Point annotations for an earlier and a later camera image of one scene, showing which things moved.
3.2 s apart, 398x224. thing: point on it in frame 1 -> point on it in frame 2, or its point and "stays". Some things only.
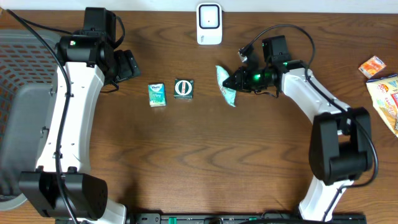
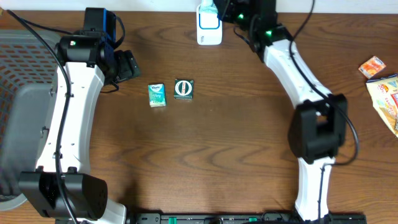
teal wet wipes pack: [229, 94] -> [206, 10]
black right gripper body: [253, 79] -> [234, 11]
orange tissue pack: [372, 66] stays
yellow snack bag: [384, 93] stays
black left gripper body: [126, 66] stays
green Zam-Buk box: [183, 89] stays
